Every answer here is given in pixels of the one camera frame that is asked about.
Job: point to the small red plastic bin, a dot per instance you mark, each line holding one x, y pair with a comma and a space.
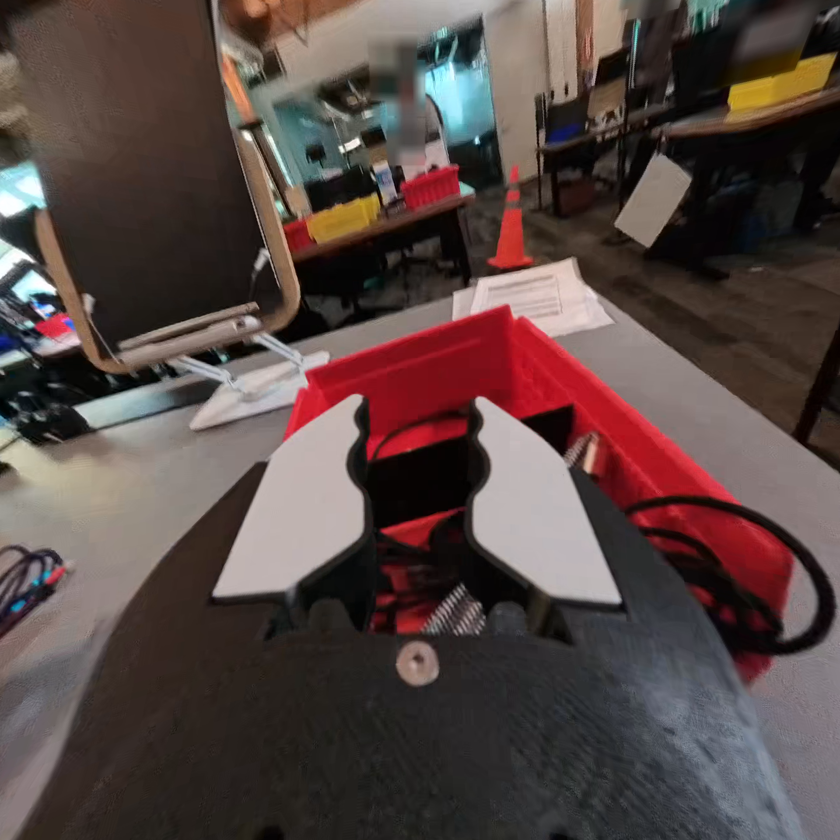
296, 235
430, 189

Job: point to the wooden-topped table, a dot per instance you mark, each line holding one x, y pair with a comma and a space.
754, 117
394, 226

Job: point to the monitor with tan frame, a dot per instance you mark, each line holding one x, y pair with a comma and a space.
131, 164

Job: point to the grey desk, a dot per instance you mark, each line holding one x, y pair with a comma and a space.
164, 459

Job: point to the white board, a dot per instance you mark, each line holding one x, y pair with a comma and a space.
653, 200

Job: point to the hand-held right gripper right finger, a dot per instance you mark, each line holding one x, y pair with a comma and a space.
531, 518

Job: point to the printed paper sheets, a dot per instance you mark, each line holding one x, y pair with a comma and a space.
525, 295

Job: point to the orange traffic cone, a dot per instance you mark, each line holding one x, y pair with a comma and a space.
512, 229

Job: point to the yellow plastic bin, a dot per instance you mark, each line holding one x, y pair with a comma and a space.
781, 85
341, 222

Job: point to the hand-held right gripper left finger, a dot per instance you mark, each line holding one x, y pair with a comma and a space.
295, 518

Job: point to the large red plastic bin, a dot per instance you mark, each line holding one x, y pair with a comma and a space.
420, 380

